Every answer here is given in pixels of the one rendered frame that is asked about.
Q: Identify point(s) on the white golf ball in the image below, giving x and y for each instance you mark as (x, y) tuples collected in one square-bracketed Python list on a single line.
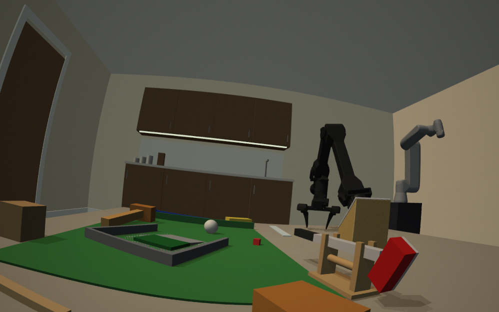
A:
[(211, 226)]

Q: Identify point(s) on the red putter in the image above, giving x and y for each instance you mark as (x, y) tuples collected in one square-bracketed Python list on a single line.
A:
[(392, 262)]

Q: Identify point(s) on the green mat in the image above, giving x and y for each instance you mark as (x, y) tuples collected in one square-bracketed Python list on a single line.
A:
[(226, 276)]

